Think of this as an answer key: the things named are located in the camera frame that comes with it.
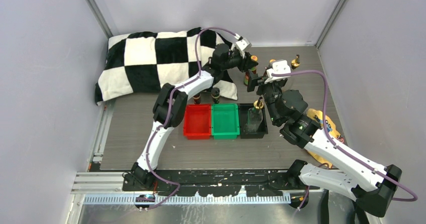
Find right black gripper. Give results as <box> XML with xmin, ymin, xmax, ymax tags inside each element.
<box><xmin>247</xmin><ymin>69</ymin><xmax>285</xmax><ymax>124</ymax></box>

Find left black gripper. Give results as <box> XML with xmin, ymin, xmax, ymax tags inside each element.
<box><xmin>222</xmin><ymin>50</ymin><xmax>258</xmax><ymax>73</ymax></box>

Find yellow cap chili sauce bottle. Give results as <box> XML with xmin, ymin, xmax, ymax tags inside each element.
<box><xmin>264</xmin><ymin>59</ymin><xmax>276</xmax><ymax>78</ymax></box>

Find clear glass oil bottle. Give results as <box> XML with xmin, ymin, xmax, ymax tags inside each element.
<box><xmin>244</xmin><ymin>96</ymin><xmax>264</xmax><ymax>133</ymax></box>

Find brown sauce glass bottle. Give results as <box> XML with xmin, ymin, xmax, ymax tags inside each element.
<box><xmin>286</xmin><ymin>54</ymin><xmax>300</xmax><ymax>89</ymax></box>

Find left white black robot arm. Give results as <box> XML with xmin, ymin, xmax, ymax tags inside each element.
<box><xmin>128</xmin><ymin>40</ymin><xmax>258</xmax><ymax>191</ymax></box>

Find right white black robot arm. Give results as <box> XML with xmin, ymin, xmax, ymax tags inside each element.
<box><xmin>247</xmin><ymin>73</ymin><xmax>402</xmax><ymax>217</ymax></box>

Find black plastic bin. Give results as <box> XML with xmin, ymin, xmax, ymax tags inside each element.
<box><xmin>238</xmin><ymin>103</ymin><xmax>268</xmax><ymax>139</ymax></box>

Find green label spice jar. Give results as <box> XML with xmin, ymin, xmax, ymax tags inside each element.
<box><xmin>210</xmin><ymin>87</ymin><xmax>220</xmax><ymax>104</ymax></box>

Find green plastic bin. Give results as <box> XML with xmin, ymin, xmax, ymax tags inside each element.
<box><xmin>211</xmin><ymin>103</ymin><xmax>240</xmax><ymax>140</ymax></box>

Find red label spice jar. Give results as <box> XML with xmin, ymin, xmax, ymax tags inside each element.
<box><xmin>192</xmin><ymin>93</ymin><xmax>201</xmax><ymax>104</ymax></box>

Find red plastic bin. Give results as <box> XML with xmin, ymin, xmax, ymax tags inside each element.
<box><xmin>183</xmin><ymin>104</ymin><xmax>211</xmax><ymax>140</ymax></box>

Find yellow cloth rag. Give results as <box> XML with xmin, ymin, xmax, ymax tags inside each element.
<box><xmin>306</xmin><ymin>108</ymin><xmax>344</xmax><ymax>168</ymax></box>

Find black white checkered cloth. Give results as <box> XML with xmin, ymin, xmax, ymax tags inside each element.
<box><xmin>94</xmin><ymin>27</ymin><xmax>233</xmax><ymax>105</ymax></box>

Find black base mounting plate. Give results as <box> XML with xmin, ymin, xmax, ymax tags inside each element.
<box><xmin>122</xmin><ymin>169</ymin><xmax>305</xmax><ymax>197</ymax></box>

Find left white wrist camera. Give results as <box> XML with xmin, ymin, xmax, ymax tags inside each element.
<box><xmin>235</xmin><ymin>37</ymin><xmax>252</xmax><ymax>55</ymax></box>

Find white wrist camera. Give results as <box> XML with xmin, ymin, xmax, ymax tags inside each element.
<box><xmin>265</xmin><ymin>59</ymin><xmax>291</xmax><ymax>83</ymax></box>
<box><xmin>235</xmin><ymin>37</ymin><xmax>252</xmax><ymax>55</ymax></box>

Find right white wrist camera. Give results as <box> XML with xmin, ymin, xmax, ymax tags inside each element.
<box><xmin>265</xmin><ymin>59</ymin><xmax>291</xmax><ymax>83</ymax></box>

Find aluminium slotted rail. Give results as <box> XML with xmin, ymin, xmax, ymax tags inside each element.
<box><xmin>83</xmin><ymin>193</ymin><xmax>291</xmax><ymax>205</ymax></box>

